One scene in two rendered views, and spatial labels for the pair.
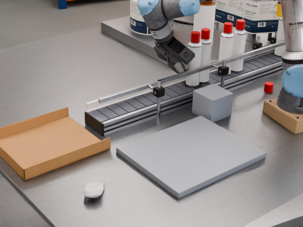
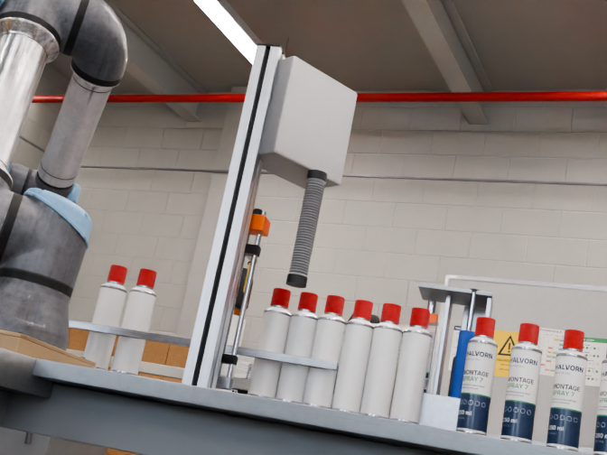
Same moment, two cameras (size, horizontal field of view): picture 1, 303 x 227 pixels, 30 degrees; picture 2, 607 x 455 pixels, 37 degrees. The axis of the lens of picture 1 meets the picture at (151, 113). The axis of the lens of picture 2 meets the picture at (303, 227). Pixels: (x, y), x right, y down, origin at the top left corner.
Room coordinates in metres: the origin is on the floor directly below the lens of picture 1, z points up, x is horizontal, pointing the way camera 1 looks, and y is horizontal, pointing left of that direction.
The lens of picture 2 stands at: (1.26, -1.89, 0.75)
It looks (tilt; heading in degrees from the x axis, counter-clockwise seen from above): 15 degrees up; 54
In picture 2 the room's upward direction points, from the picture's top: 11 degrees clockwise
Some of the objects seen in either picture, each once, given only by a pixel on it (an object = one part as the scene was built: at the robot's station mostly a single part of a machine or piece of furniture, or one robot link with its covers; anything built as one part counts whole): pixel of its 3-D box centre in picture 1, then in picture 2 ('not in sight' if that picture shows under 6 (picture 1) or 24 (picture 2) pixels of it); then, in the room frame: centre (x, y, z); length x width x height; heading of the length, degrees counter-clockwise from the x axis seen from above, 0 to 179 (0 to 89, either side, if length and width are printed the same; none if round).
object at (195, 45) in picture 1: (194, 58); not in sight; (1.92, -0.15, 0.98); 0.05 x 0.05 x 0.20
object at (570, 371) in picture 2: not in sight; (568, 390); (2.56, -0.95, 0.98); 0.05 x 0.05 x 0.20
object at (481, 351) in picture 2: not in sight; (478, 376); (2.47, -0.83, 0.98); 0.05 x 0.05 x 0.20
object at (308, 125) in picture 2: not in sight; (299, 125); (2.16, -0.59, 1.38); 0.17 x 0.10 x 0.19; 4
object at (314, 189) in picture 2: not in sight; (306, 227); (2.18, -0.64, 1.18); 0.04 x 0.04 x 0.21
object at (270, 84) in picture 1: (268, 87); not in sight; (1.98, -0.45, 0.85); 0.03 x 0.03 x 0.03
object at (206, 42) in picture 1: (204, 55); not in sight; (1.95, -0.19, 0.98); 0.05 x 0.05 x 0.20
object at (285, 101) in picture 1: (300, 92); (26, 310); (1.78, -0.52, 0.92); 0.15 x 0.15 x 0.10
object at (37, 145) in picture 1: (48, 140); not in sight; (1.53, 0.32, 0.85); 0.30 x 0.26 x 0.04; 129
